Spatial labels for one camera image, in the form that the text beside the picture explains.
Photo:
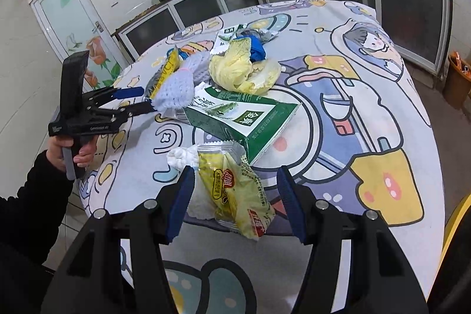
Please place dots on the white paper napkin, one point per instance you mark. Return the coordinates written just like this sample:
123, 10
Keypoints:
200, 200

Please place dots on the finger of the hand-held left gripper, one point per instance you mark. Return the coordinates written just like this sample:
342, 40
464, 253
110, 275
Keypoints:
140, 108
128, 92

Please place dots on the brown waste bin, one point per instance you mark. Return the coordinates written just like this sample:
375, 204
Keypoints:
456, 82

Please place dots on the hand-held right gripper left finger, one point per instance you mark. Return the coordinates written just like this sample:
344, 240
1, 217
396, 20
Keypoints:
181, 203

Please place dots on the green milk carton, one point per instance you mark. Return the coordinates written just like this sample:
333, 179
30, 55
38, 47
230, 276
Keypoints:
235, 111

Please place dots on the yellow snack wrapper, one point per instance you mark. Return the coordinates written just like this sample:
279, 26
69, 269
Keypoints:
235, 196

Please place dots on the person's left hand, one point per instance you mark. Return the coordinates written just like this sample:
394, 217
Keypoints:
55, 154

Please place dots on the white foam fruit net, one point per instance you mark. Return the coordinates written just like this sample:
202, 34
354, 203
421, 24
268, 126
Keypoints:
176, 86

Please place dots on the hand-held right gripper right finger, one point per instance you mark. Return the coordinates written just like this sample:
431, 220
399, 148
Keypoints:
290, 203

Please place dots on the kitchen counter cabinet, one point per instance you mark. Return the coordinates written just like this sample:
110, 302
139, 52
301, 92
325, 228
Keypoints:
408, 5

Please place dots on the crumpled white tissue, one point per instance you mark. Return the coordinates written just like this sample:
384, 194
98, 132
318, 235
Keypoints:
182, 156

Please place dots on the flower printed glass door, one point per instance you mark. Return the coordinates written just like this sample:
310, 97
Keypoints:
62, 16

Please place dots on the person's left forearm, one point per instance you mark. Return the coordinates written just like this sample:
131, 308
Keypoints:
29, 196

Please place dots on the yellow packet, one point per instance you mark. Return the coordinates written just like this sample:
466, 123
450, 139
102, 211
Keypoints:
172, 62

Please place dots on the cartoon printed tablecloth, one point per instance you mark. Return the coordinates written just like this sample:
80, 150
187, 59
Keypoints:
368, 122

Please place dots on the grey plastic wrapper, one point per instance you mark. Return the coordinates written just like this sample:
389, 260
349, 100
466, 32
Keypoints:
265, 32

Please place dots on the blue rubber glove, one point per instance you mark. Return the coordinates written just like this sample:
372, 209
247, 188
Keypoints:
257, 49

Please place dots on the napa cabbage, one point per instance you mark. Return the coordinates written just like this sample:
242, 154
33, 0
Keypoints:
235, 73

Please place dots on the yellow trash bin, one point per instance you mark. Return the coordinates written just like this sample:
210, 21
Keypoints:
458, 225

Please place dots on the green and white wrapper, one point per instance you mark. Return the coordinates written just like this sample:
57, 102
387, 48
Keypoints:
226, 38

